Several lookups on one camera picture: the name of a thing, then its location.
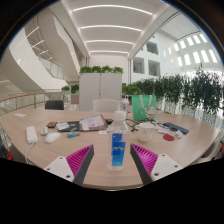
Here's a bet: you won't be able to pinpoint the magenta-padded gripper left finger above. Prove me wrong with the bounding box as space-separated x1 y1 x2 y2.
43 143 95 187

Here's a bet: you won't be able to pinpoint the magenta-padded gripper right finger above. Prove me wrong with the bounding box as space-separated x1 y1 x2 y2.
129 143 184 186

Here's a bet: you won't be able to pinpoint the clear blue-labelled water bottle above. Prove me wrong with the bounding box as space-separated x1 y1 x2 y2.
107 110 130 172

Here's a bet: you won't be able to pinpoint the small teal object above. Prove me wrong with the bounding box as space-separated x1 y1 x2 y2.
67 131 81 139

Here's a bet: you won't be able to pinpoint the black pouch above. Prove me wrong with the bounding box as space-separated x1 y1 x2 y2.
58 120 83 133

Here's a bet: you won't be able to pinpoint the white computer mouse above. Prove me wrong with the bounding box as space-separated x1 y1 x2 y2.
44 131 62 144

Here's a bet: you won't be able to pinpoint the white card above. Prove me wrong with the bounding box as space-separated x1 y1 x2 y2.
55 121 70 131

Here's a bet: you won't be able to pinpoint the open magazine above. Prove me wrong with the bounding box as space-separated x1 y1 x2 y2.
78 114 109 132

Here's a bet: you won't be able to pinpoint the green tote bag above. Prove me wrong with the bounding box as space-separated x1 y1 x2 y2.
131 94 158 122

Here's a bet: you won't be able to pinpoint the clear plastic tumbler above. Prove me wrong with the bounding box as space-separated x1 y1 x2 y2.
119 97 130 114

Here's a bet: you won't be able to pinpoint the black chair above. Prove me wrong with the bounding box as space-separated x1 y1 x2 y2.
44 99 65 111

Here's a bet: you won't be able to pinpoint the potted plants in brown planter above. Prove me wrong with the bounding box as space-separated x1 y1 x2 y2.
61 83 80 105

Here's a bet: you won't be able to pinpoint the white cabinet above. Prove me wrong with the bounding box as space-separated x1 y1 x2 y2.
78 72 123 112

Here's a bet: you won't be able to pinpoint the row of green hedge plants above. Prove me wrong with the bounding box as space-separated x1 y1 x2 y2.
122 68 224 116

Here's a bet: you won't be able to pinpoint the glass railing with wooden handrail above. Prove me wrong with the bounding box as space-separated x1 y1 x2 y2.
0 91 72 115

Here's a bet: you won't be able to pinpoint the green plants atop cabinet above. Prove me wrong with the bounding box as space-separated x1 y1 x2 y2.
79 65 124 75

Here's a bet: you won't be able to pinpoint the ceiling light strips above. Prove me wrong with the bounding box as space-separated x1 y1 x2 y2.
71 3 154 56

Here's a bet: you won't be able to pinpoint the black cable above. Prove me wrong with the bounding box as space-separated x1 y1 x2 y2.
125 118 164 132

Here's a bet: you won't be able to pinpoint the white power cable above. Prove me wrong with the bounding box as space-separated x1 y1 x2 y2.
23 142 34 164

